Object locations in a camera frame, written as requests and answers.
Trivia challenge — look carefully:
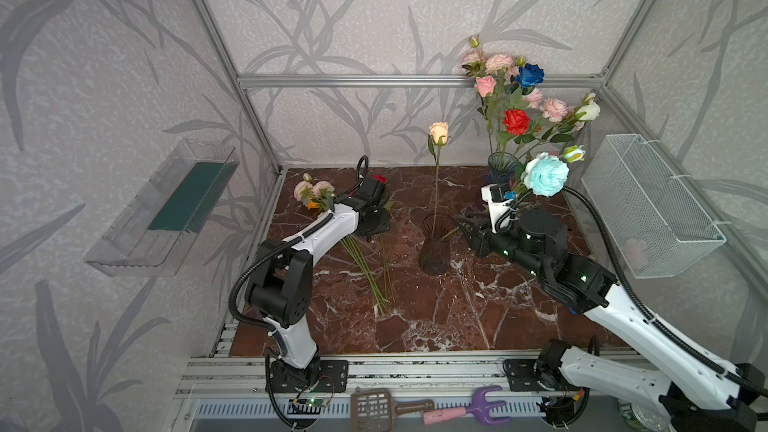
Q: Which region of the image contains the pale blue white flower stem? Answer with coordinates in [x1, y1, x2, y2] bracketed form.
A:
[510, 146, 585, 203]

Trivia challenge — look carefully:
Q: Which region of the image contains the dark red glass vase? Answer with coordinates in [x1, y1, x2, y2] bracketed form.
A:
[418, 212, 455, 277]

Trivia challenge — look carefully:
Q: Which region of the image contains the large red rose stem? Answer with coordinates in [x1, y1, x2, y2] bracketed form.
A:
[498, 109, 530, 151]

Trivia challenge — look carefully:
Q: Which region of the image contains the blue rose stem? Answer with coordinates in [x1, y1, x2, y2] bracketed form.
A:
[515, 63, 545, 155]

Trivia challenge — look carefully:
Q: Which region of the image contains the purple glass vase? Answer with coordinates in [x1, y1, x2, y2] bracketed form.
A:
[487, 152, 520, 186]

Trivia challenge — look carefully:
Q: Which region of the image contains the cream peach rose stem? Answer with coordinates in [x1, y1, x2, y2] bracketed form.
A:
[428, 122, 449, 237]

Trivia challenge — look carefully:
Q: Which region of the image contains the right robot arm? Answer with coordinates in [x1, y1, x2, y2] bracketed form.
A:
[455, 185, 767, 431]

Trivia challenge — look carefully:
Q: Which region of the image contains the metal tin can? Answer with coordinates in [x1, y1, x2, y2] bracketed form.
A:
[617, 400, 669, 432]

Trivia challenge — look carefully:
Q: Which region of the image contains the bunch of artificial flowers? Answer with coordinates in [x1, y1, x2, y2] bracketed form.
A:
[293, 173, 390, 314]

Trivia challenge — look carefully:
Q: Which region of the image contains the white rose stem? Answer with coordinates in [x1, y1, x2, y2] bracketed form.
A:
[541, 96, 601, 144]

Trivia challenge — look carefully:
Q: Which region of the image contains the purple pink garden fork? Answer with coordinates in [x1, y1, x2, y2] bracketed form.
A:
[422, 385, 512, 426]

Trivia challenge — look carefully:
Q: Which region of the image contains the clear plastic wall shelf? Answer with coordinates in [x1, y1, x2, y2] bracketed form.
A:
[85, 139, 240, 278]

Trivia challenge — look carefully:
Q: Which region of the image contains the pink item in basket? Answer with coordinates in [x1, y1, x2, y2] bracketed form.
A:
[622, 238, 649, 272]

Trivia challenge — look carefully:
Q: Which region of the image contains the white wire mesh basket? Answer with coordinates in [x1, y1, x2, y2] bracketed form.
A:
[582, 134, 726, 279]

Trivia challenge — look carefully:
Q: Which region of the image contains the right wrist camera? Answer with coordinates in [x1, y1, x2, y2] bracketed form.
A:
[481, 183, 518, 234]

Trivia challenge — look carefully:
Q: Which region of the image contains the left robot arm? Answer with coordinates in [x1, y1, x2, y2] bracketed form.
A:
[227, 155, 389, 383]

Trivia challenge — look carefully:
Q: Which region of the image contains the pink flower stem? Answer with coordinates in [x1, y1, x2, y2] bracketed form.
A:
[475, 75, 504, 152]
[523, 89, 601, 146]
[461, 36, 531, 152]

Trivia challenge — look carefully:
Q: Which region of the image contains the brown plastic scoop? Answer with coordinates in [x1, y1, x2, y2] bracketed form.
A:
[350, 389, 436, 432]

